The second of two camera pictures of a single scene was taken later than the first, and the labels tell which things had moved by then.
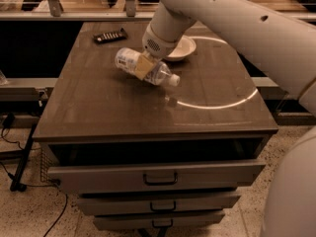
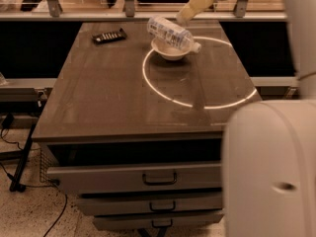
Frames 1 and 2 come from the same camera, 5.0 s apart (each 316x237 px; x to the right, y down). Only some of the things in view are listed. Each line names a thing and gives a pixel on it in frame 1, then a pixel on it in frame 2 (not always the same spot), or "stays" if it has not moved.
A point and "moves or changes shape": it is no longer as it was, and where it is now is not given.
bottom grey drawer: [159, 221] stays
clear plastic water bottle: [127, 59] moves or changes shape
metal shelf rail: [54, 9] stays
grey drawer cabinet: [143, 156] stays
